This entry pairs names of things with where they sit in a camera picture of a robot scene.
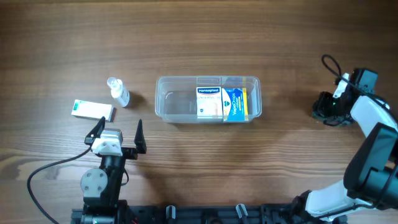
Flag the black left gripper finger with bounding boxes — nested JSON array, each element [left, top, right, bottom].
[[134, 119, 146, 148], [85, 116, 106, 140]]

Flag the white Hansaplast plaster box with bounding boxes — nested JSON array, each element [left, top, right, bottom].
[[197, 86, 223, 119]]

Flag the blue yellow VapoDrops packet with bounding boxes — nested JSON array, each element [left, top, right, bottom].
[[221, 88, 249, 123]]

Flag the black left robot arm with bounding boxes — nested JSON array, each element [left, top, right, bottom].
[[75, 117, 147, 224]]

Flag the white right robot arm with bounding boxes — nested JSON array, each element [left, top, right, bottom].
[[289, 68, 397, 223]]

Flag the clear plastic container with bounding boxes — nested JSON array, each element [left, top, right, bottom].
[[155, 76, 262, 123]]

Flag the white green medicine box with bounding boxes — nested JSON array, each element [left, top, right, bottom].
[[71, 100, 114, 121]]

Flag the white dropper bottle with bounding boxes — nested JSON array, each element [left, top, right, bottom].
[[107, 77, 130, 108]]

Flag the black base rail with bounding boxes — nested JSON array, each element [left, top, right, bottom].
[[70, 203, 312, 224]]

